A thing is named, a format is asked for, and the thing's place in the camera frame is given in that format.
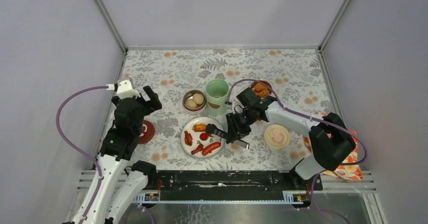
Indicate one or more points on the white plate with food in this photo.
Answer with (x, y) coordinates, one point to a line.
(201, 137)

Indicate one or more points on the steel bowl red band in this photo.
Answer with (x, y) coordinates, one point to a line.
(188, 95)
(265, 83)

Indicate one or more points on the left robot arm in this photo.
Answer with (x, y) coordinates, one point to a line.
(104, 203)

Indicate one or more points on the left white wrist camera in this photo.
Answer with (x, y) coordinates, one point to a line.
(124, 88)

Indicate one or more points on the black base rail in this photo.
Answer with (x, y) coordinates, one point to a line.
(268, 181)

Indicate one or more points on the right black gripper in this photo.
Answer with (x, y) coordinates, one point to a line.
(234, 130)

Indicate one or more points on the rice ball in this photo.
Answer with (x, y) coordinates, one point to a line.
(191, 104)
(198, 98)

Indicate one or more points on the fried chicken piece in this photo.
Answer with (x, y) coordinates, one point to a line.
(258, 87)
(263, 93)

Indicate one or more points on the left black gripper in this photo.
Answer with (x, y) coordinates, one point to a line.
(144, 104)

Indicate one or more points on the floral table mat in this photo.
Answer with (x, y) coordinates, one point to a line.
(294, 74)

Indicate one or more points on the orange floral cloth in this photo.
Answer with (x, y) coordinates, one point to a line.
(351, 169)

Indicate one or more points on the red sausage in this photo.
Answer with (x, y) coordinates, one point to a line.
(210, 148)

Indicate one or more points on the red round lid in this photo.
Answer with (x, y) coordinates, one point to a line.
(147, 133)

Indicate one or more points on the green cylindrical container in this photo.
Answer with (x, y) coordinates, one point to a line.
(216, 93)

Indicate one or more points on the black tongs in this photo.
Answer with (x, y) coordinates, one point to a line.
(224, 135)

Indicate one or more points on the orange drumstick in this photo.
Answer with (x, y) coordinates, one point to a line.
(188, 138)

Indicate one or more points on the cream round lid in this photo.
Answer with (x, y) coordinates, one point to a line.
(276, 137)

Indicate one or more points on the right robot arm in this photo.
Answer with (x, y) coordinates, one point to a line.
(302, 123)

